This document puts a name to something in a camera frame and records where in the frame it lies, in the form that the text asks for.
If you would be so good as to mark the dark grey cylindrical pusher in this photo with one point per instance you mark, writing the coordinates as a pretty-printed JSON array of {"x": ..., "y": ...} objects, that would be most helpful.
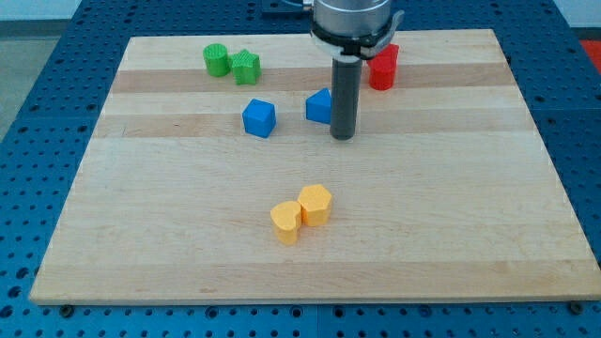
[{"x": 345, "y": 89}]

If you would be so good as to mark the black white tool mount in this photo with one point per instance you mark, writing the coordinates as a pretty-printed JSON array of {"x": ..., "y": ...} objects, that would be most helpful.
[{"x": 352, "y": 49}]

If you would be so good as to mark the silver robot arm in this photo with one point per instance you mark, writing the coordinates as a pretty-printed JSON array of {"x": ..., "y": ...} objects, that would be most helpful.
[{"x": 351, "y": 32}]

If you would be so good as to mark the red star block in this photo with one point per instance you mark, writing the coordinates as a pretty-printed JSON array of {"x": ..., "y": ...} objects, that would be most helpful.
[{"x": 383, "y": 67}]

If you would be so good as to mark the blue triangle block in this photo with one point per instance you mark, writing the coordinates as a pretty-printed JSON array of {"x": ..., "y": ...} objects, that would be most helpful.
[{"x": 318, "y": 107}]

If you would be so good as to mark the green star block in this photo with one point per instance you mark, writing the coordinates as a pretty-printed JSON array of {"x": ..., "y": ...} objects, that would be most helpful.
[{"x": 245, "y": 67}]

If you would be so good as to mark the blue cube block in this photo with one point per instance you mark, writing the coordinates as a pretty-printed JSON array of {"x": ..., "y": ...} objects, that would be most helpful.
[{"x": 259, "y": 118}]

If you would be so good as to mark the green cylinder block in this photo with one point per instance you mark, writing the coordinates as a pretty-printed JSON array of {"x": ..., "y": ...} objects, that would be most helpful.
[{"x": 216, "y": 60}]

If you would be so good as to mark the yellow hexagon block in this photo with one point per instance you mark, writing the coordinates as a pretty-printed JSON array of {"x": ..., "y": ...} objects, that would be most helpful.
[{"x": 316, "y": 203}]

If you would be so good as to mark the yellow heart block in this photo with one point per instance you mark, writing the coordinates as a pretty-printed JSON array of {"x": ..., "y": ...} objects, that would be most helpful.
[{"x": 286, "y": 220}]

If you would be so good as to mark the wooden board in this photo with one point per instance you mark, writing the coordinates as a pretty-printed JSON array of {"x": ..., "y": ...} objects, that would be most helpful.
[{"x": 197, "y": 190}]

